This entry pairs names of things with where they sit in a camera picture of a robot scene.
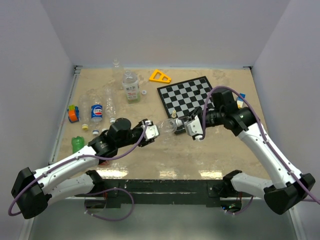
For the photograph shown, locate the blue white slim bottle cap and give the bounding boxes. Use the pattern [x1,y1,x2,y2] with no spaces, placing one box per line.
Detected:
[175,118,185,127]

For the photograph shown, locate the clear slim bottle white cap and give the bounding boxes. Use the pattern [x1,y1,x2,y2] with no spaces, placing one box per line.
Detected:
[156,118,178,135]

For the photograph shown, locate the grapefruit tea bottle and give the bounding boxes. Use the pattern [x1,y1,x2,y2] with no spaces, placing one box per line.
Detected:
[122,70,140,104]

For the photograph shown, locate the clear Pocari bottle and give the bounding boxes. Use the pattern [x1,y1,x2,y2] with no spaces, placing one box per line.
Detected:
[112,58,124,87]

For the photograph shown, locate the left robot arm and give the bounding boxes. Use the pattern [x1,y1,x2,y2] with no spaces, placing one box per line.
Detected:
[8,118,160,219]

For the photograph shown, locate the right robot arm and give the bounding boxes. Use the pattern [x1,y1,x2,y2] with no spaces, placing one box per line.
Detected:
[176,86,319,215]

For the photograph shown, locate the red label tea bottle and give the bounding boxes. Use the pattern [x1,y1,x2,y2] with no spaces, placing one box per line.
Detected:
[99,161,110,166]

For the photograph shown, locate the Pepsi label bottle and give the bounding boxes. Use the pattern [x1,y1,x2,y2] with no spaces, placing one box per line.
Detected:
[90,95,103,122]

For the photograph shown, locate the clear bottle yellow cap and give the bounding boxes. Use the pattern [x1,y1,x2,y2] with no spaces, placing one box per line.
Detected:
[78,94,91,131]

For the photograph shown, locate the green plastic bottle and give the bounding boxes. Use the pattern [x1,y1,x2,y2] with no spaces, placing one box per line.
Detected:
[71,136,85,154]

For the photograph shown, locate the chessboard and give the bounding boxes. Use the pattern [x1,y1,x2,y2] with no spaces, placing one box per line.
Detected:
[157,76,212,118]

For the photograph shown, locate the black chess piece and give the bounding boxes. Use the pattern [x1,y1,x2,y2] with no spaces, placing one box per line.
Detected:
[195,87,201,95]

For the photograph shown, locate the white chess piece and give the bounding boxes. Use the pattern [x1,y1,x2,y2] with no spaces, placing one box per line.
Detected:
[171,109,177,119]

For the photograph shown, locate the blue toy blocks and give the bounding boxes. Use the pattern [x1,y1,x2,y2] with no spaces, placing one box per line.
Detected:
[236,93,246,109]

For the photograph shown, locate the yellow triangle toy far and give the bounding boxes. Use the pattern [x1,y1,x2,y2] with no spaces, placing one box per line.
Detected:
[149,69,172,84]

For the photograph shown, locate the colourful toy car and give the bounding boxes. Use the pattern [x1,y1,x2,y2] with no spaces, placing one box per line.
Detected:
[67,105,79,123]

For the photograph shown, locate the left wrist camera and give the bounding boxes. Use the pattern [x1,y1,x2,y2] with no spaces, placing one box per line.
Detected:
[143,120,160,141]

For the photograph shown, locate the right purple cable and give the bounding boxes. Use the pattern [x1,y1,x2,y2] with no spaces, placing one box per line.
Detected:
[198,85,320,205]

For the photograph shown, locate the purple cable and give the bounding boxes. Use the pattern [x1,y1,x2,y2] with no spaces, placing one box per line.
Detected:
[7,121,151,217]
[84,187,135,222]
[198,85,320,205]

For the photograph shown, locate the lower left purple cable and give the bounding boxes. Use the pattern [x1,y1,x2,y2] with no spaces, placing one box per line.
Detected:
[84,187,135,222]

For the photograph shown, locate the black table front rail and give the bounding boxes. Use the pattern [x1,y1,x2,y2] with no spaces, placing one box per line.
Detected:
[90,179,240,208]

